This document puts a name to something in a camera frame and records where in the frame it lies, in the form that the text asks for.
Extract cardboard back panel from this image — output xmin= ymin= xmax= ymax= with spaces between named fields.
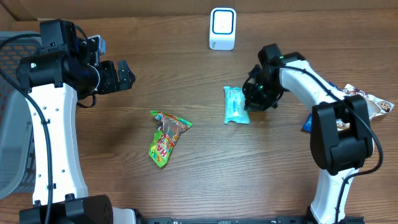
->
xmin=1 ymin=0 xmax=397 ymax=21

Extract grey plastic mesh basket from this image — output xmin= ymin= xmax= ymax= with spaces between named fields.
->
xmin=1 ymin=37 xmax=41 ymax=198

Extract beige paper snack bag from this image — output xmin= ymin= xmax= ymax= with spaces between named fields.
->
xmin=334 ymin=84 xmax=394 ymax=121

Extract blue Oreo cookie pack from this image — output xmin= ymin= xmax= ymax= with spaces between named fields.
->
xmin=302 ymin=81 xmax=340 ymax=134

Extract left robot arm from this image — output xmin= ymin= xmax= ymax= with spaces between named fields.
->
xmin=17 ymin=19 xmax=137 ymax=223

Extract green gummy candy bag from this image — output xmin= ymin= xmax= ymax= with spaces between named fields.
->
xmin=149 ymin=111 xmax=192 ymax=168

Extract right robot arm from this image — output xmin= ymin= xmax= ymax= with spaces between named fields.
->
xmin=243 ymin=44 xmax=376 ymax=223

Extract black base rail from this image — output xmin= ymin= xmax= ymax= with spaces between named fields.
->
xmin=136 ymin=214 xmax=366 ymax=224

